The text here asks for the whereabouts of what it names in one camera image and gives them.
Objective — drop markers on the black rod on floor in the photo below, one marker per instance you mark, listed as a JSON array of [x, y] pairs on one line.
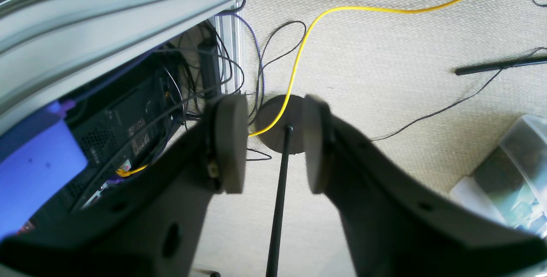
[[492, 66]]

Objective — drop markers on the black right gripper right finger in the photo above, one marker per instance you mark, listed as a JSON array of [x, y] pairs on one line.
[[395, 226]]

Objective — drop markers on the black stand pole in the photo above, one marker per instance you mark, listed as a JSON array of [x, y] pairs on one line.
[[275, 241]]

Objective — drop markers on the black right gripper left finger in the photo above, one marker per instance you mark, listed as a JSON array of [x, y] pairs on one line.
[[151, 225]]

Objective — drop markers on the clear plastic storage box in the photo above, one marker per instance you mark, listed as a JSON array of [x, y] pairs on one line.
[[509, 187]]

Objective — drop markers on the black round stand base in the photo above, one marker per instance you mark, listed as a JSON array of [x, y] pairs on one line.
[[274, 138]]

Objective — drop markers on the aluminium frame rail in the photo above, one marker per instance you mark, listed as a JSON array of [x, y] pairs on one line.
[[52, 47]]

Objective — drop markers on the black computer case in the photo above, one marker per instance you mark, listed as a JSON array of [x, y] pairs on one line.
[[120, 128]]

